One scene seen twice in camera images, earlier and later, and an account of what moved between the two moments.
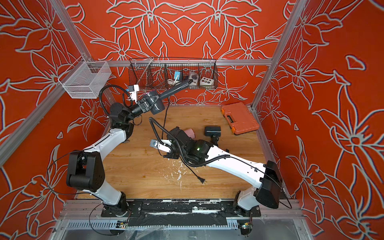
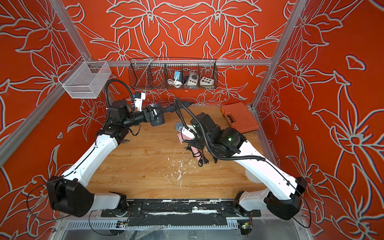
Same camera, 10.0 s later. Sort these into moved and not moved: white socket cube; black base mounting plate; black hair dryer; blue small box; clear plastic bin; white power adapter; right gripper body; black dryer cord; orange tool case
Moved: black hair dryer; black dryer cord; right gripper body
Not moved: black base mounting plate; white socket cube; white power adapter; orange tool case; clear plastic bin; blue small box
